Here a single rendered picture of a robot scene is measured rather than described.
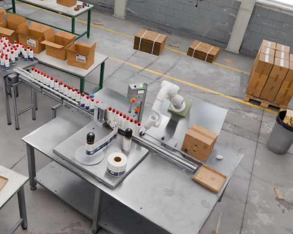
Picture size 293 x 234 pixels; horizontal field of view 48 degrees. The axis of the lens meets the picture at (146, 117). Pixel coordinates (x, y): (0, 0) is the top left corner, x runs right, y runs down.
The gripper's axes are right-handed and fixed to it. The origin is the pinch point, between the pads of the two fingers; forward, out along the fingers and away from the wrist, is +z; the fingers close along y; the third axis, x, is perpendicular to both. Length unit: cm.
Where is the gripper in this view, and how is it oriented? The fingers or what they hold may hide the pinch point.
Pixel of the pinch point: (141, 133)
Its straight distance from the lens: 383.8
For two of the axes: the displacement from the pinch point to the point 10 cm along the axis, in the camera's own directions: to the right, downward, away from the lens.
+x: 7.3, 6.7, -1.2
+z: -4.3, 6.0, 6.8
